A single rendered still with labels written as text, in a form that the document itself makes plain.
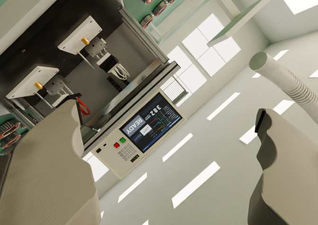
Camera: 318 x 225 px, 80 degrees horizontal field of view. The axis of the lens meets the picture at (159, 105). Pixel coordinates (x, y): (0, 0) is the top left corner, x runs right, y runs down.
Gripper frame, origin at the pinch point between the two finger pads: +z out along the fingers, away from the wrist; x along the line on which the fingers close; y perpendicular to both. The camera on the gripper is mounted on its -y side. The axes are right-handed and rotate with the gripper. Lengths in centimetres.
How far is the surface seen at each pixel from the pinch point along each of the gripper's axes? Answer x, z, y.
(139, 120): -8, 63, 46
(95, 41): -28, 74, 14
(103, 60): -22, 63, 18
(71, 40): -30, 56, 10
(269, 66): 89, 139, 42
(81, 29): -26, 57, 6
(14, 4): -34, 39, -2
